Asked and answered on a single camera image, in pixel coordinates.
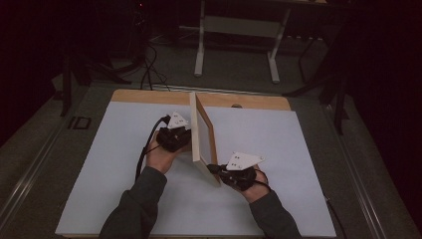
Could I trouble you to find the person's right hand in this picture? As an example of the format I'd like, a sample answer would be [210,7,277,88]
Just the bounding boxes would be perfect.
[233,173,271,204]

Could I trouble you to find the white metal desk frame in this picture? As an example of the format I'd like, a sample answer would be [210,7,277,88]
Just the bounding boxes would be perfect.
[193,0,293,84]

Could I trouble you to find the black metal stand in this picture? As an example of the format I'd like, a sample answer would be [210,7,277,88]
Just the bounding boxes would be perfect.
[283,33,350,135]
[59,49,132,118]

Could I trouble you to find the wooden table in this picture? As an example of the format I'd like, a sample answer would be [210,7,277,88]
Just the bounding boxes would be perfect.
[109,89,292,112]

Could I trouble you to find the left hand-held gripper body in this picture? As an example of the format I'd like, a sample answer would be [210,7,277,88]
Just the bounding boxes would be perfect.
[155,111,192,153]

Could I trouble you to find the white table mat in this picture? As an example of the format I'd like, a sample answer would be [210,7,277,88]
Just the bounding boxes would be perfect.
[55,101,336,238]

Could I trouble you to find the metal floor rail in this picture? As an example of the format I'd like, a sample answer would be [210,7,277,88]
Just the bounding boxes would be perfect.
[0,125,65,227]
[322,103,390,239]

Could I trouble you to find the person's left hand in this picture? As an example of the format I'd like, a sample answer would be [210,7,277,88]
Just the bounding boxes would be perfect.
[145,135,193,175]

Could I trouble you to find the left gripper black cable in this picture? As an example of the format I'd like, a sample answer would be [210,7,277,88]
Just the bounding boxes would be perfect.
[134,115,171,182]

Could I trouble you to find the wooden picture frame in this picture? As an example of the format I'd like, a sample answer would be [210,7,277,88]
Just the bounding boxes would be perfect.
[188,92,223,188]

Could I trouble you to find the black floor cables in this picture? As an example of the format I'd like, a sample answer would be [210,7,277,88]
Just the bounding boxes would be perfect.
[140,43,172,92]

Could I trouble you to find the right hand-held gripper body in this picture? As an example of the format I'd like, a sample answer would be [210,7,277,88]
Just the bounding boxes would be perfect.
[220,151,266,192]

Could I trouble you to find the dark floor socket plate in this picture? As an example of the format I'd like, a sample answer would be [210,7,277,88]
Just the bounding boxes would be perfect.
[68,116,93,130]

